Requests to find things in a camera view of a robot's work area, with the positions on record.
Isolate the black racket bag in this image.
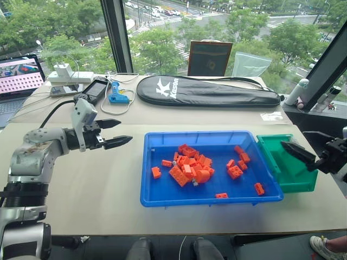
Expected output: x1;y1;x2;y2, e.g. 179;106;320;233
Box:
136;75;285;108

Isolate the black handheld game console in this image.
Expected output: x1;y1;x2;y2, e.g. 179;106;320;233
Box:
73;76;111;105

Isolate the brown framed board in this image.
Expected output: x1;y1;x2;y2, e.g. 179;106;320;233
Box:
187;40;234;77

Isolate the black side cabinet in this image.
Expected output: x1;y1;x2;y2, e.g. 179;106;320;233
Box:
281;94;347;148

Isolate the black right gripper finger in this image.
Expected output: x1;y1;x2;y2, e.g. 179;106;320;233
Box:
303;131;336;145
280;140;321;172

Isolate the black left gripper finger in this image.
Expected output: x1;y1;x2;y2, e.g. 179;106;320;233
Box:
96;118;122;131
102;135;134;151

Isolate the white power strip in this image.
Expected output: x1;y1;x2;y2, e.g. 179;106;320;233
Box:
47;70;95;84

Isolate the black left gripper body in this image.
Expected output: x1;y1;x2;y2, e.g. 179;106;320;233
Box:
82;122;106;151

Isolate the smartphone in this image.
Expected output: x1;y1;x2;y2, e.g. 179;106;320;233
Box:
50;83;83;98

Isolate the slanted black window frame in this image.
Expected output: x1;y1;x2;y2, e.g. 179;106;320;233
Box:
297;27;347;112

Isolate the white charger plug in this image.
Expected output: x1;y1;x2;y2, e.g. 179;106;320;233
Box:
53;62;74;78

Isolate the thin white cable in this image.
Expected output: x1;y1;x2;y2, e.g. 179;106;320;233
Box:
8;93;63;120

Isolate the blue plastic tray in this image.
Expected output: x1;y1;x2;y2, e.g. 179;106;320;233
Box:
139;130;285;208

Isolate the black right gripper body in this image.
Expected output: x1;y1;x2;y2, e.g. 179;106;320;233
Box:
316;136;347;176

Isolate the green plastic bin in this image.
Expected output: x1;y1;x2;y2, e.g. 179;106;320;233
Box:
256;133;318;194

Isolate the looped white cable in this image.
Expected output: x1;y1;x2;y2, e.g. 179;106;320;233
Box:
100;72;139;116

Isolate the open laptop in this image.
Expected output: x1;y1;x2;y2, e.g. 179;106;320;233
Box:
0;53;46;128

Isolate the black window pillar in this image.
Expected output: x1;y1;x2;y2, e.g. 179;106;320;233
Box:
100;0;134;74

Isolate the blue glue gun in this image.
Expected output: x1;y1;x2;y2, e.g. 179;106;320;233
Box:
108;81;131;105

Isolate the small clear plastic bag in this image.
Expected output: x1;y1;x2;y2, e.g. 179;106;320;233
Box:
260;111;284;121

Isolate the clear bottle with black cap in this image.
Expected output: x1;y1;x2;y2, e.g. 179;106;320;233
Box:
316;86;344;112

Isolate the white bottle with teal cap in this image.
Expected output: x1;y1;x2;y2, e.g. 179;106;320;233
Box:
284;78;310;107

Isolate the large long orange toy brick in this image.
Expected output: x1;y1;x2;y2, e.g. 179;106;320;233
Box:
169;165;190;187

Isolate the white sneaker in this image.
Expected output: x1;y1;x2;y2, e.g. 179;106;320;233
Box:
309;235;347;260

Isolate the large square orange toy brick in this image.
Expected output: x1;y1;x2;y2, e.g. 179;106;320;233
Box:
227;165;243;180

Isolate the person's bare leg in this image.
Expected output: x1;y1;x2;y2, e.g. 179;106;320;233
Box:
325;237;347;254

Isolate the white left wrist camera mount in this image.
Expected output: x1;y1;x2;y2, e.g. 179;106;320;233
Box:
70;97;99;153

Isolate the dark rounded shape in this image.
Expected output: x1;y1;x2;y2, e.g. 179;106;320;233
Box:
126;237;154;260
191;237;226;260

